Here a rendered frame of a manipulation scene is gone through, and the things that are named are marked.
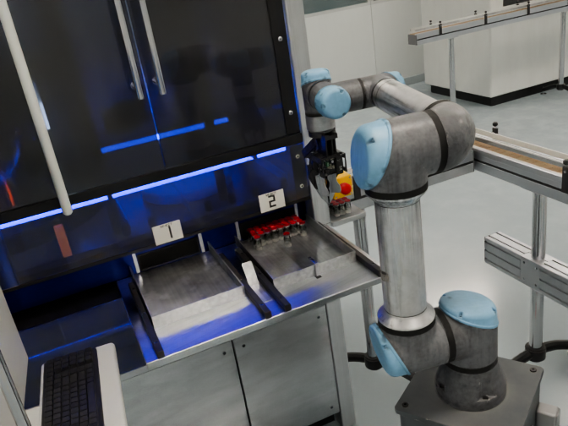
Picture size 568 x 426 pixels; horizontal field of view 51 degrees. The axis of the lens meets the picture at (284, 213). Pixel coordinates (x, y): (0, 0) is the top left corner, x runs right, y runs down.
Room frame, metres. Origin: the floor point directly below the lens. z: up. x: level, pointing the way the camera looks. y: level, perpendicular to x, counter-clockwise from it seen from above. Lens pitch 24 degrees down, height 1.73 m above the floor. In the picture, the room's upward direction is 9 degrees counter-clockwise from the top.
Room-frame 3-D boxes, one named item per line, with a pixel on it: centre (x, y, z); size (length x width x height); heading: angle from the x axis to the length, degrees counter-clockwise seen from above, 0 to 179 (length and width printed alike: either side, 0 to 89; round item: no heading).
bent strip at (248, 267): (1.45, 0.11, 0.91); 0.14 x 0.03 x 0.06; 19
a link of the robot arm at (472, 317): (1.04, -0.34, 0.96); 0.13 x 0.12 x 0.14; 100
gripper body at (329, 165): (1.49, -0.13, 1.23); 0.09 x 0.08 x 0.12; 20
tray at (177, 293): (1.54, 0.32, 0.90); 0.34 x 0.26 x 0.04; 20
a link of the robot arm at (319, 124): (1.50, -0.13, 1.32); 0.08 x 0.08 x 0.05
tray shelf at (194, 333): (1.54, 0.14, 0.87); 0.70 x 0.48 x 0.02; 110
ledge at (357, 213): (1.90, -0.19, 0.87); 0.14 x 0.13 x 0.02; 20
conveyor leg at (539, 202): (1.93, -0.92, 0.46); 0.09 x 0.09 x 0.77; 20
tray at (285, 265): (1.64, -0.01, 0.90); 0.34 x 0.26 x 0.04; 19
